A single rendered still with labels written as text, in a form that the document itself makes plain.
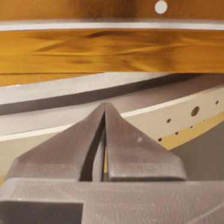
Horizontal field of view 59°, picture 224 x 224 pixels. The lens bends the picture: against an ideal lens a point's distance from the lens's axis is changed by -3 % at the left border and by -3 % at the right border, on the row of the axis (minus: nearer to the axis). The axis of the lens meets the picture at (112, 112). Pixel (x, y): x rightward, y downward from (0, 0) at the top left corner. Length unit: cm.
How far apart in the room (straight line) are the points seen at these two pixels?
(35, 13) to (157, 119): 16
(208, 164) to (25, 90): 32
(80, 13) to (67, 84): 7
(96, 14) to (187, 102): 14
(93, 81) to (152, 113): 7
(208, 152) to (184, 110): 17
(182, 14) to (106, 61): 8
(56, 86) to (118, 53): 7
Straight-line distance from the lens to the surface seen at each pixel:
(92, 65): 22
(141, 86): 27
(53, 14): 21
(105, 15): 20
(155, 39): 21
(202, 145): 39
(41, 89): 22
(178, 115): 25
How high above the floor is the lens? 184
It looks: 36 degrees down
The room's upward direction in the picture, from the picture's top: straight up
